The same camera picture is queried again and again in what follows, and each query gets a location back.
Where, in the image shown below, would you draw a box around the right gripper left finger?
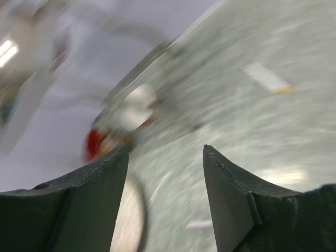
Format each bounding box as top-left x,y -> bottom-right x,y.
1,144 -> 129,251

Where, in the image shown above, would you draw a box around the red and black mug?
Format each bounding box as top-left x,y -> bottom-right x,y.
82,127 -> 105,162

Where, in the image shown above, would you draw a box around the white pen red tip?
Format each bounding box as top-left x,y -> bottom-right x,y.
185,220 -> 213,229

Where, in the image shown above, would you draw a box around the white pen yellow tip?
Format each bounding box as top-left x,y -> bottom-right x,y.
243,62 -> 293,94

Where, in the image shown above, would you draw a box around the speckled grey plate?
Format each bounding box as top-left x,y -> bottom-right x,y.
110,176 -> 148,252

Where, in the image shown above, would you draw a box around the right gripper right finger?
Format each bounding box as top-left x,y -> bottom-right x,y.
203,145 -> 335,251

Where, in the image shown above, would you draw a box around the metal dish rack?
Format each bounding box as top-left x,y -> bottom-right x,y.
95,46 -> 206,134

